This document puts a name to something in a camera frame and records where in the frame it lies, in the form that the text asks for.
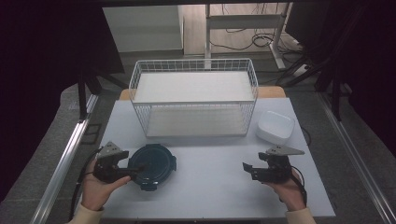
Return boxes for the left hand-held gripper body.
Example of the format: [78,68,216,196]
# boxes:
[92,141,130,185]

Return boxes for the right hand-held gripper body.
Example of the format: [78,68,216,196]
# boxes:
[258,144,306,185]

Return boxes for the dark teal round lid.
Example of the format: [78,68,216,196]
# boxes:
[128,143,177,191]

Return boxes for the white wire basket rack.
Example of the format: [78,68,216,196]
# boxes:
[128,58,260,138]

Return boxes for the person's right hand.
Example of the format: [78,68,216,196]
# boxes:
[263,168,308,213]

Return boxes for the person's left hand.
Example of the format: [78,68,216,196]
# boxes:
[81,163,132,212]

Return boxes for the white square bowl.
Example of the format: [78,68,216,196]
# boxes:
[255,110,296,146]

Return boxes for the black stand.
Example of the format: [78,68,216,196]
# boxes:
[276,46,354,123]
[77,68,129,121]

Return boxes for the wooden board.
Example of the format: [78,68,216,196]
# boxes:
[119,86,287,102]

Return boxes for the black curtain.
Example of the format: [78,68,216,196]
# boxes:
[284,0,396,157]
[0,0,125,203]

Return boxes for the white cabinet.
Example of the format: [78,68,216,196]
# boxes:
[102,5,185,54]

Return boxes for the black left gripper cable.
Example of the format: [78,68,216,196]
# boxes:
[68,147,104,222]

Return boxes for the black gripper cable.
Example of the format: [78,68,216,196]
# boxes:
[68,147,104,222]
[290,165,309,207]

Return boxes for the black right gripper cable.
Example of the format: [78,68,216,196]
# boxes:
[290,165,309,207]

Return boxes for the aluminium rail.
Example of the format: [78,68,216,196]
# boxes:
[29,93,100,224]
[317,92,396,224]

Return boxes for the thin black cable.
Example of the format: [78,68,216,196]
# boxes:
[300,125,313,147]

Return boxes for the black floor cables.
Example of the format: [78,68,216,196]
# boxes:
[208,27,302,55]

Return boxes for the white metal desk frame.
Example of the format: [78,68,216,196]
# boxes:
[204,3,292,70]

